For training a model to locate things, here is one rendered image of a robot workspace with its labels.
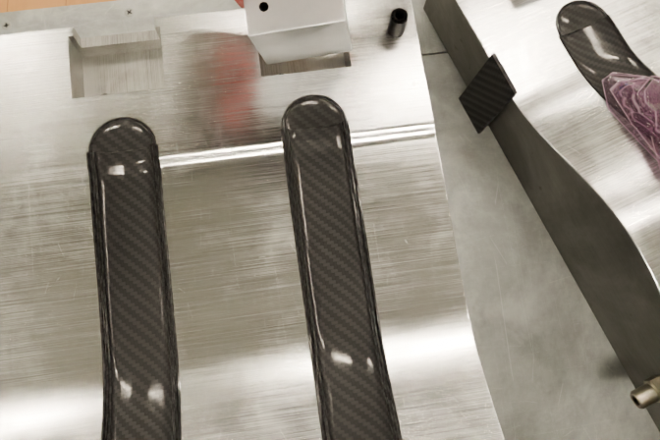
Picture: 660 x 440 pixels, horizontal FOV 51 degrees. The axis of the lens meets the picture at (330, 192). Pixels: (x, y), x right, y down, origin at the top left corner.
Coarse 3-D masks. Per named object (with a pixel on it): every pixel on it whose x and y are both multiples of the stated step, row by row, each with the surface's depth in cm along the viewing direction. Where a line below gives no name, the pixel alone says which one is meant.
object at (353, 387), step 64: (128, 128) 39; (320, 128) 40; (128, 192) 38; (320, 192) 39; (128, 256) 38; (320, 256) 38; (128, 320) 37; (320, 320) 37; (128, 384) 36; (320, 384) 36; (384, 384) 35
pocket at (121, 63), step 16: (144, 32) 42; (80, 48) 41; (96, 48) 42; (112, 48) 42; (128, 48) 42; (144, 48) 43; (160, 48) 43; (80, 64) 42; (96, 64) 42; (112, 64) 42; (128, 64) 42; (144, 64) 43; (160, 64) 43; (80, 80) 41; (96, 80) 42; (112, 80) 42; (128, 80) 42; (144, 80) 42; (160, 80) 42; (80, 96) 41
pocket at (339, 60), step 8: (320, 56) 43; (328, 56) 43; (336, 56) 43; (344, 56) 43; (264, 64) 43; (272, 64) 43; (280, 64) 43; (288, 64) 43; (296, 64) 43; (304, 64) 43; (312, 64) 43; (320, 64) 43; (328, 64) 43; (336, 64) 43; (344, 64) 43; (264, 72) 43; (272, 72) 43; (280, 72) 43; (288, 72) 43; (296, 72) 43
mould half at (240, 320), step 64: (384, 0) 41; (0, 64) 39; (64, 64) 39; (192, 64) 40; (256, 64) 40; (384, 64) 40; (0, 128) 38; (64, 128) 38; (192, 128) 39; (256, 128) 39; (384, 128) 39; (0, 192) 38; (64, 192) 38; (192, 192) 38; (256, 192) 38; (384, 192) 39; (0, 256) 37; (64, 256) 37; (192, 256) 37; (256, 256) 38; (384, 256) 38; (448, 256) 38; (0, 320) 36; (64, 320) 36; (192, 320) 37; (256, 320) 37; (384, 320) 37; (448, 320) 37; (0, 384) 35; (64, 384) 36; (192, 384) 36; (256, 384) 36; (448, 384) 35
